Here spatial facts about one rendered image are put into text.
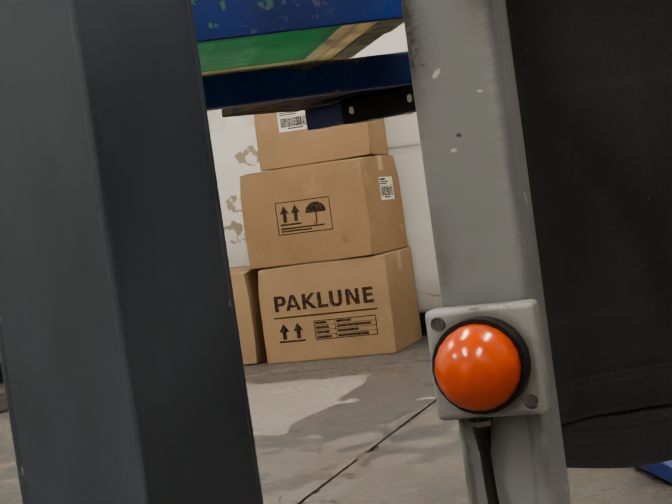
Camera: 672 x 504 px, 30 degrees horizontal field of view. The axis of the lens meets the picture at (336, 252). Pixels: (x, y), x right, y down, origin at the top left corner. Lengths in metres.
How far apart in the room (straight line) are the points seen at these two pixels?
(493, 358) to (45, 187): 0.72
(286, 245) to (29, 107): 4.29
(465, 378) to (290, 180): 4.90
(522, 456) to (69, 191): 0.68
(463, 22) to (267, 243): 4.95
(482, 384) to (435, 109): 0.13
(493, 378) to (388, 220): 4.94
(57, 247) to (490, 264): 0.68
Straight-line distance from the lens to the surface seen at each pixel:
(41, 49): 1.19
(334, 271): 5.37
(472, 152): 0.56
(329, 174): 5.34
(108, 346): 1.16
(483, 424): 0.57
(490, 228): 0.56
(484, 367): 0.53
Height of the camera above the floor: 0.74
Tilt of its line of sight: 3 degrees down
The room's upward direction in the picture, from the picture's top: 8 degrees counter-clockwise
